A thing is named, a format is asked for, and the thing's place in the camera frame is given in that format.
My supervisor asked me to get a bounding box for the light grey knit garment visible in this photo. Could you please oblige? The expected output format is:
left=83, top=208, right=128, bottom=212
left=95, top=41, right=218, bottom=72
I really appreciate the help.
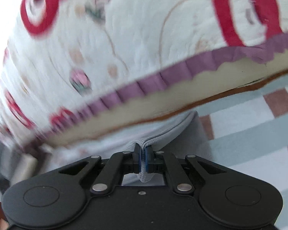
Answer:
left=0, top=111, right=208, bottom=200

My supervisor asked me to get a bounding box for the white quilt red pattern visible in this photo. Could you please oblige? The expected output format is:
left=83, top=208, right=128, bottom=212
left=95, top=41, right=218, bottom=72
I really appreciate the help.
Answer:
left=0, top=0, right=288, bottom=151

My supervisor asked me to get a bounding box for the checkered pastel rug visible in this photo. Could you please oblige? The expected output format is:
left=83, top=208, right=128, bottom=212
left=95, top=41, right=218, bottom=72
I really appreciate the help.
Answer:
left=191, top=71, right=288, bottom=197

